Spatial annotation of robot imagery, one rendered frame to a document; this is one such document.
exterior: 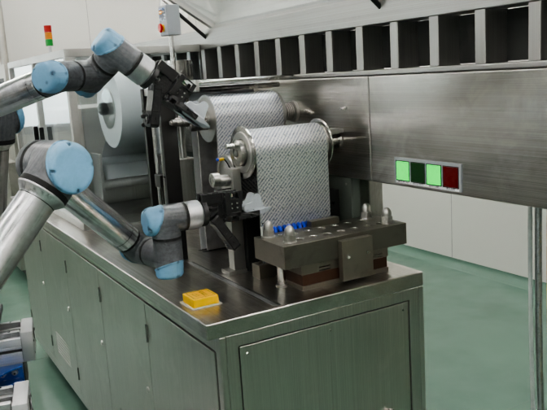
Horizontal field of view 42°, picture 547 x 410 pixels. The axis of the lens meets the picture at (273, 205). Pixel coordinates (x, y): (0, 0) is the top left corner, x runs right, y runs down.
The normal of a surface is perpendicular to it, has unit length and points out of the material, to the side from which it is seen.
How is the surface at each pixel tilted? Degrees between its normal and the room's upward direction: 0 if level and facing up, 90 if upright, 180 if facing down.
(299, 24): 90
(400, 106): 90
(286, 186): 90
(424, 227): 90
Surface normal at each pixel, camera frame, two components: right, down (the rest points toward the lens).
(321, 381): 0.50, 0.13
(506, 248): -0.86, 0.14
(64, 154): 0.76, -0.03
